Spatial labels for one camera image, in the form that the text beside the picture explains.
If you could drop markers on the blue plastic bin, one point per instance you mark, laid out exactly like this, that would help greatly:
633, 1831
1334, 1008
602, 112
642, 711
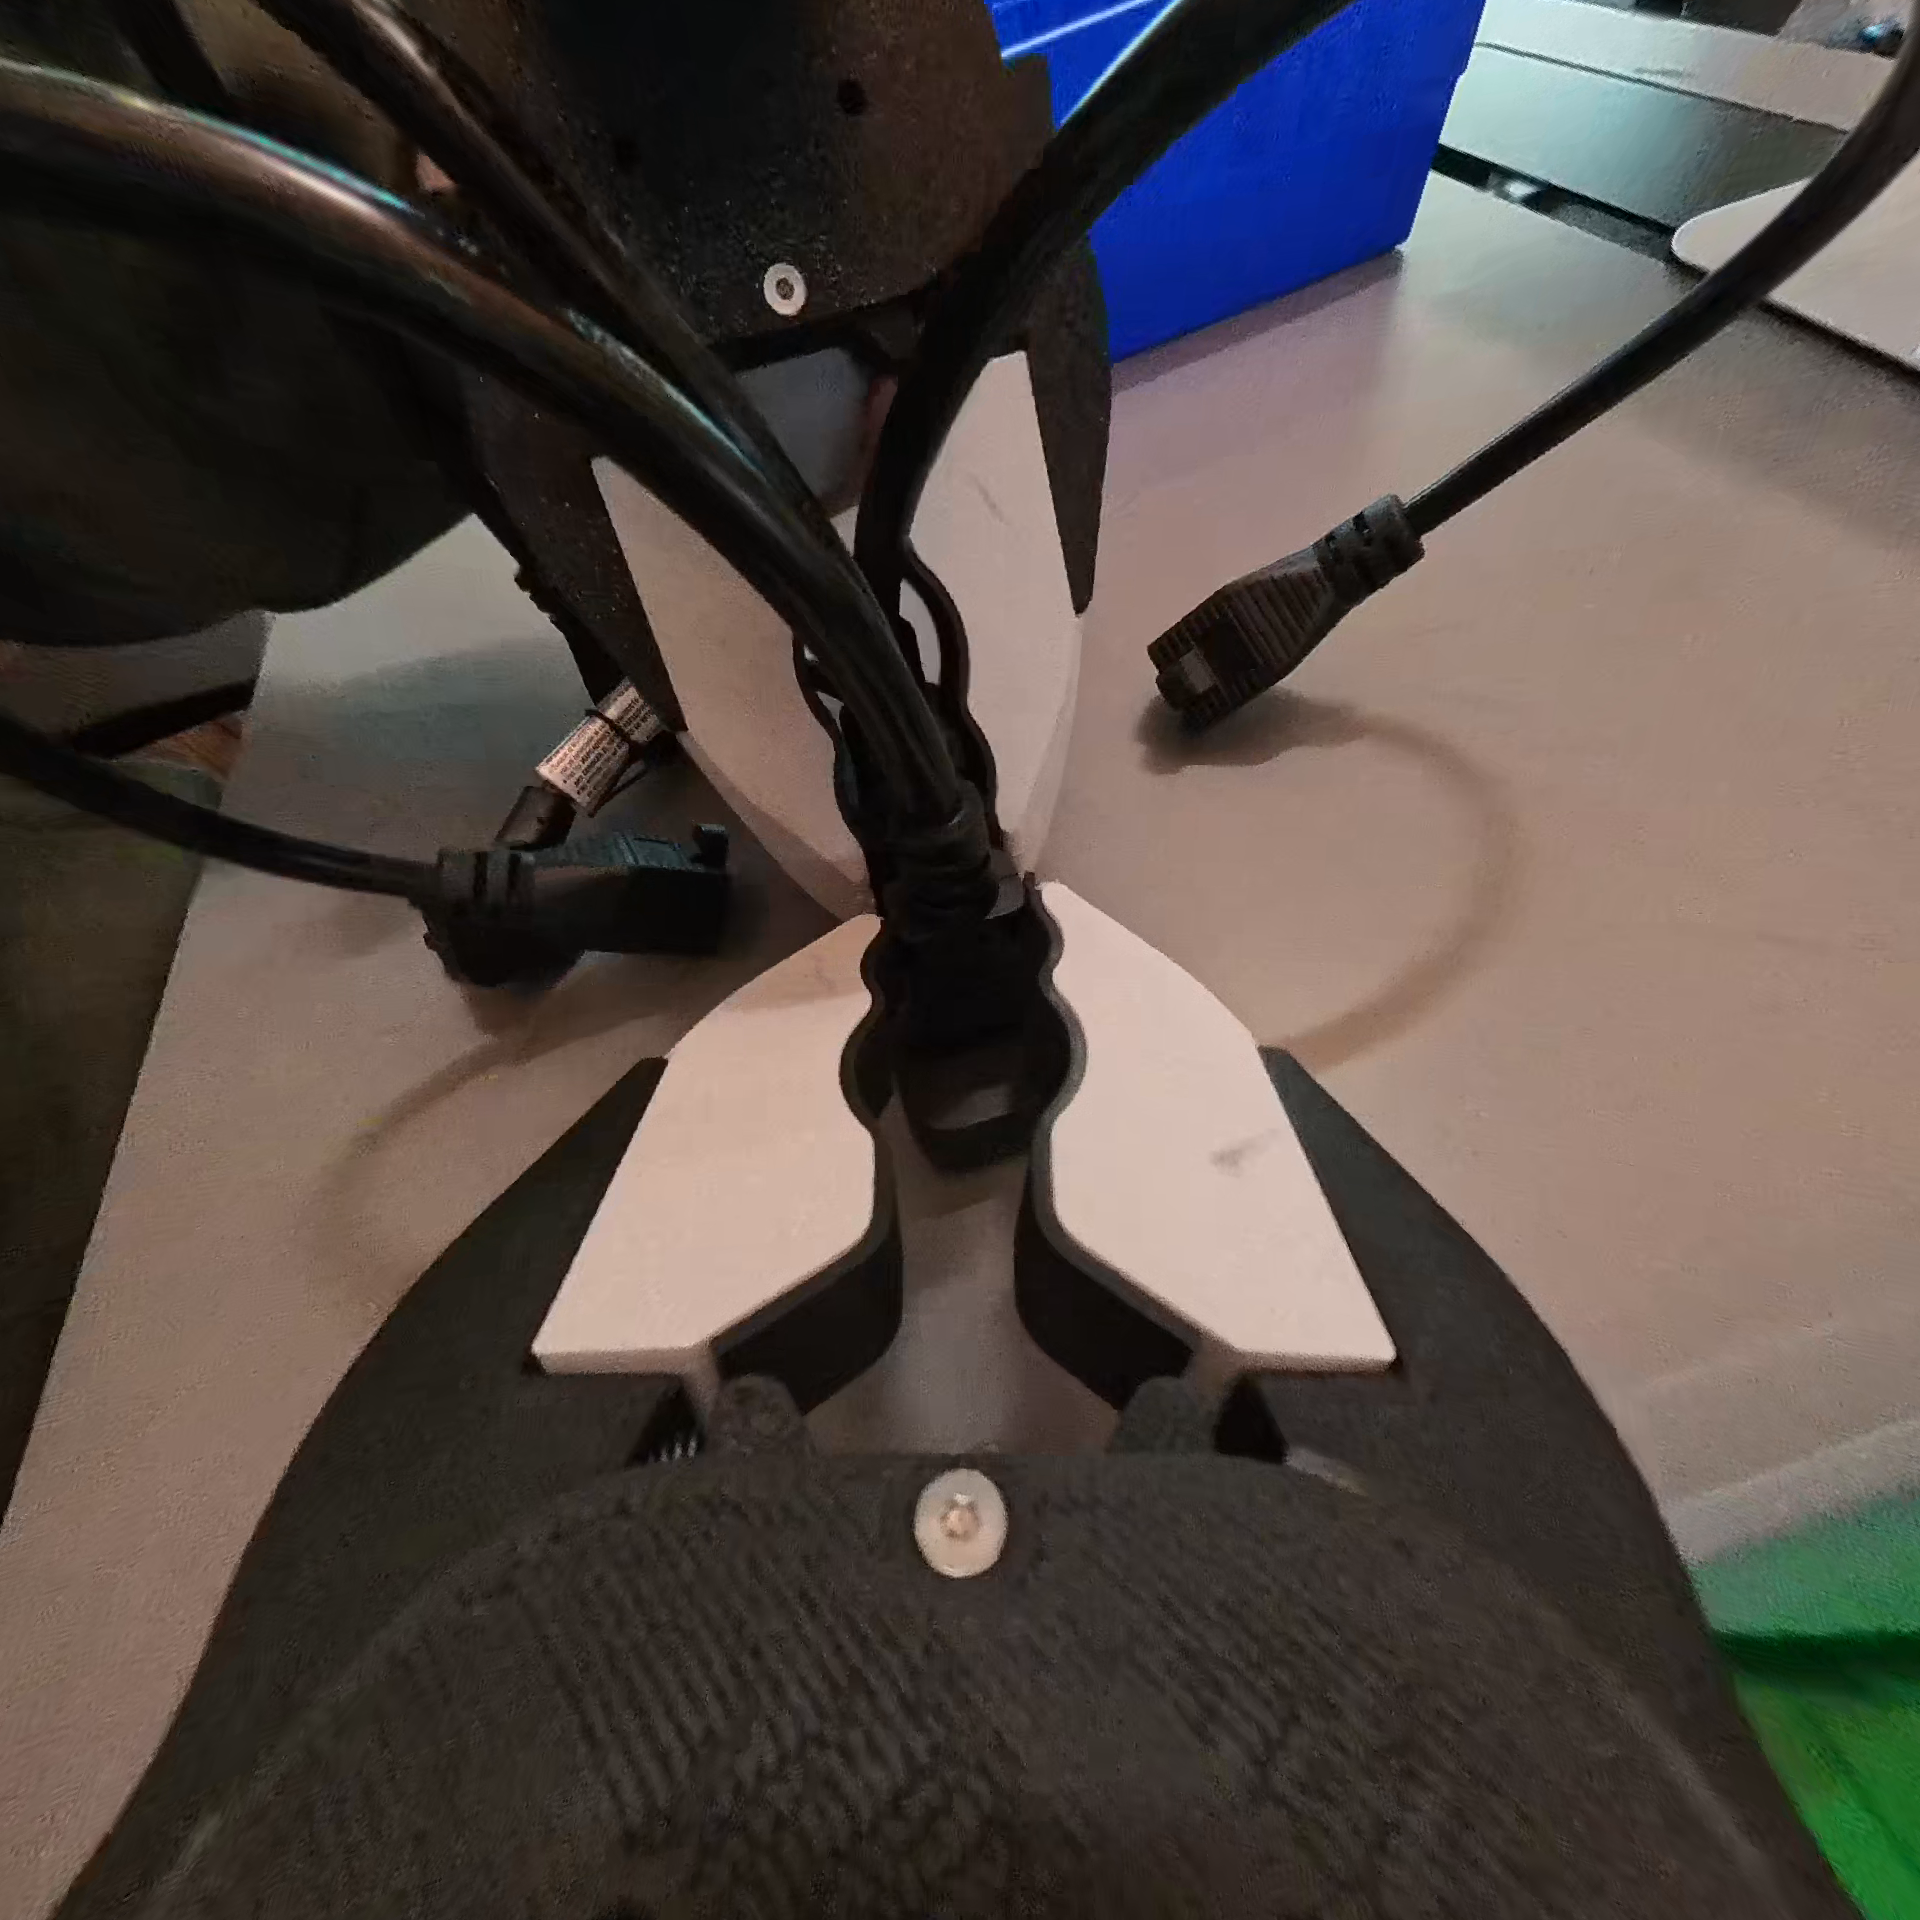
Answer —
1276, 196

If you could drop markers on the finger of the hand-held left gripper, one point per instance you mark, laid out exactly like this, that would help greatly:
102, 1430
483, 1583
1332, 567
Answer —
721, 676
1004, 599

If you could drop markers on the black chair armrest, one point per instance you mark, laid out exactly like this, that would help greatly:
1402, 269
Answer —
166, 717

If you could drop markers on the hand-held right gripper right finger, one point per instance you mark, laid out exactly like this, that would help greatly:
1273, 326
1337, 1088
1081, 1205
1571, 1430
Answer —
1201, 1185

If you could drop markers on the green mat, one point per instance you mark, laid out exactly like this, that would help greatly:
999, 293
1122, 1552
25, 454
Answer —
1830, 1724

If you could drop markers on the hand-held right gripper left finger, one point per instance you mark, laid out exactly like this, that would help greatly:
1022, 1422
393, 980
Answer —
706, 1200

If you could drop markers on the dark grey flat panel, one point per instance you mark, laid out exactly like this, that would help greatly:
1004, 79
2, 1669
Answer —
1621, 149

